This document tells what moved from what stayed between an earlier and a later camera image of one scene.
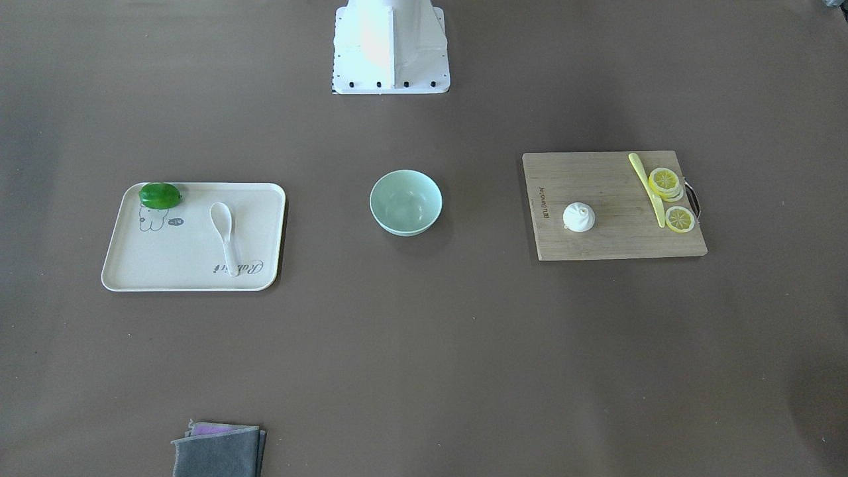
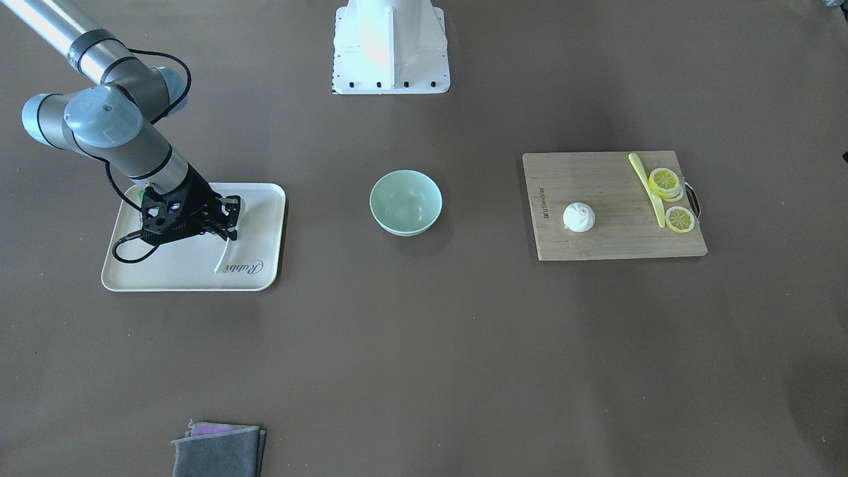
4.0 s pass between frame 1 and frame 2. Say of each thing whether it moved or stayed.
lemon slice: stayed
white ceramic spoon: moved
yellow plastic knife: stayed
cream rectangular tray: stayed
